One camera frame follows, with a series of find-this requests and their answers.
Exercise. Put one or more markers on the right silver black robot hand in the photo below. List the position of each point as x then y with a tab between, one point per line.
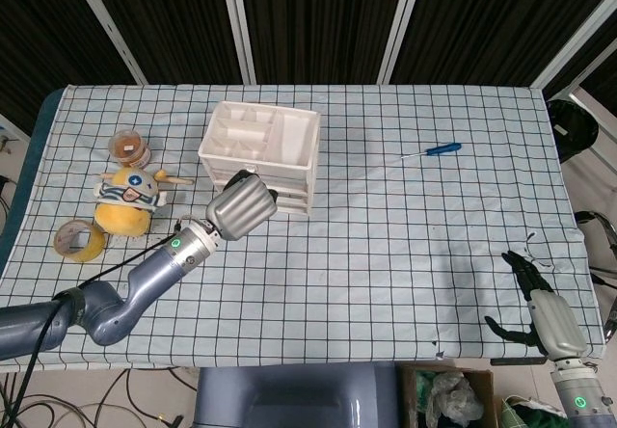
554	322

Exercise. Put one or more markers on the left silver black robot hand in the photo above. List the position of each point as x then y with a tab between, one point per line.
241	208

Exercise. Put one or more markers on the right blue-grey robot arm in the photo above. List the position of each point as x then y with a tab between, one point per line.
578	399

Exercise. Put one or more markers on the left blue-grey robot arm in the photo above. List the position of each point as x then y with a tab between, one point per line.
144	278

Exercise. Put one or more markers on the small wooden stick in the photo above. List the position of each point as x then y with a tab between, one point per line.
176	179

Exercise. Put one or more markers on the white plastic drawer unit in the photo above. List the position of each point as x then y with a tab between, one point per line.
289	134

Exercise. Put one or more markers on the green woven bag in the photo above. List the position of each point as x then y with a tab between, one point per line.
525	416

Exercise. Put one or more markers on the yellow plush toy striped cloth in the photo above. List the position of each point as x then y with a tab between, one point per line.
120	218

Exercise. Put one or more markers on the crumpled clear plastic bag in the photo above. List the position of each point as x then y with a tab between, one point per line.
453	396

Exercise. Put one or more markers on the clear jar with orange contents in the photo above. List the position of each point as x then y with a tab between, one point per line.
127	148

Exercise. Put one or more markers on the light blue checked tablecloth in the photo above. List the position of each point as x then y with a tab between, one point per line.
385	254

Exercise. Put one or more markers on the yellow adhesive tape roll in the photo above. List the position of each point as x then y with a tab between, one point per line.
94	249

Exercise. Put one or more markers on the brown cardboard box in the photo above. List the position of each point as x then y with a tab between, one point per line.
410	399

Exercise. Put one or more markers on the black round stool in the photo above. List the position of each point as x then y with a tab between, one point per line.
573	129

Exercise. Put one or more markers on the blue-grey robot torso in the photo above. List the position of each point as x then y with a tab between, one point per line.
289	399

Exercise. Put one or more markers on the white partition post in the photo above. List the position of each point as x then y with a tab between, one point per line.
400	23
238	23
106	23
573	42

